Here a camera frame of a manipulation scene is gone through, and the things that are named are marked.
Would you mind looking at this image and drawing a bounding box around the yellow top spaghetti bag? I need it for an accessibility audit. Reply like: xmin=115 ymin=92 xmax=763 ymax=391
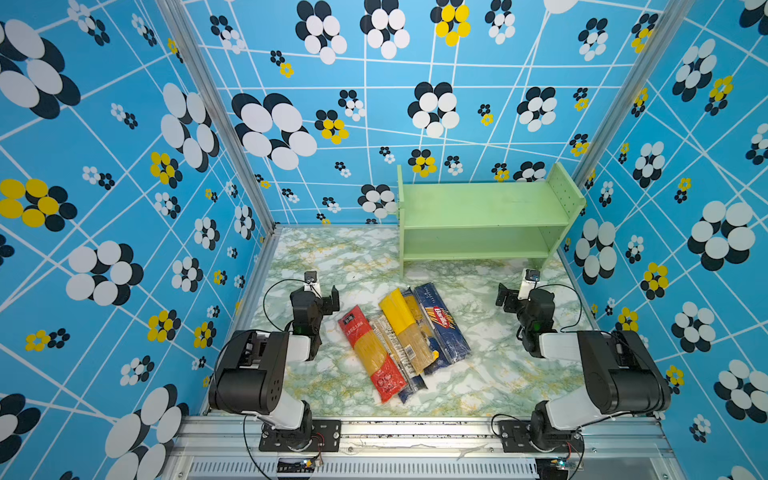
xmin=379 ymin=289 xmax=438 ymax=375

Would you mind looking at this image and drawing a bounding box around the clear white-label spaghetti bag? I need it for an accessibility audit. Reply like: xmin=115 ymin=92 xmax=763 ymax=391
xmin=370 ymin=314 xmax=427 ymax=404

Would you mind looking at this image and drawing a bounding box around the red spaghetti bag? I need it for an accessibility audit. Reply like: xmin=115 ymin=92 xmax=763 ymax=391
xmin=338 ymin=306 xmax=407 ymax=403

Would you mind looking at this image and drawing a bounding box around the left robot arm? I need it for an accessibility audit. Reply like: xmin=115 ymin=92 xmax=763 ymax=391
xmin=208 ymin=286 xmax=340 ymax=452

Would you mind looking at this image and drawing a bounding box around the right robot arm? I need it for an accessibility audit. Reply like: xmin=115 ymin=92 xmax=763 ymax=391
xmin=495 ymin=285 xmax=672 ymax=451

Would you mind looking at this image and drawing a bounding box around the light green wooden shelf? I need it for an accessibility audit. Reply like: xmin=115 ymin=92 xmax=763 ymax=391
xmin=397 ymin=163 xmax=586 ymax=273

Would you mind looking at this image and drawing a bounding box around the blue Barilla spaghetti box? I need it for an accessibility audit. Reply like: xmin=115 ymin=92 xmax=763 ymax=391
xmin=414 ymin=283 xmax=471 ymax=364

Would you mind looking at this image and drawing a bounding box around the blue clear spaghetti bag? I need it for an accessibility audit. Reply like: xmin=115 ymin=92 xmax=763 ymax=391
xmin=403 ymin=288 xmax=450 ymax=375

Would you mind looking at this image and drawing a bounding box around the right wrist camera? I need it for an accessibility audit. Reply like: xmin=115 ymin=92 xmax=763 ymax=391
xmin=518 ymin=269 xmax=540 ymax=300

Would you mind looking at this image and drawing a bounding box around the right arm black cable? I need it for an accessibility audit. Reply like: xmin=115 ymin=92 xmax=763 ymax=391
xmin=490 ymin=283 xmax=587 ymax=480

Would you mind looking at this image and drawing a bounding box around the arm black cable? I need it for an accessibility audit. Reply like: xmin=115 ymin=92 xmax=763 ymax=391
xmin=242 ymin=278 xmax=313 ymax=480
xmin=490 ymin=283 xmax=587 ymax=480

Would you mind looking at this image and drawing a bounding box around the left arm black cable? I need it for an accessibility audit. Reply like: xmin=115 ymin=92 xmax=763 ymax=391
xmin=242 ymin=278 xmax=313 ymax=480

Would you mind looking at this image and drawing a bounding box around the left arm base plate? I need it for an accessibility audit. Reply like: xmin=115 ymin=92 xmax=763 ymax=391
xmin=258 ymin=419 xmax=342 ymax=454

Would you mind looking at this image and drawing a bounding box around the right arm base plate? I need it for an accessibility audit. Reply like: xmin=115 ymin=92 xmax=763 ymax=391
xmin=495 ymin=419 xmax=584 ymax=455

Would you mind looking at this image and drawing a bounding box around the aluminium front rail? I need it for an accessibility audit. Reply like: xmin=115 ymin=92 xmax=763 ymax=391
xmin=161 ymin=416 xmax=684 ymax=479

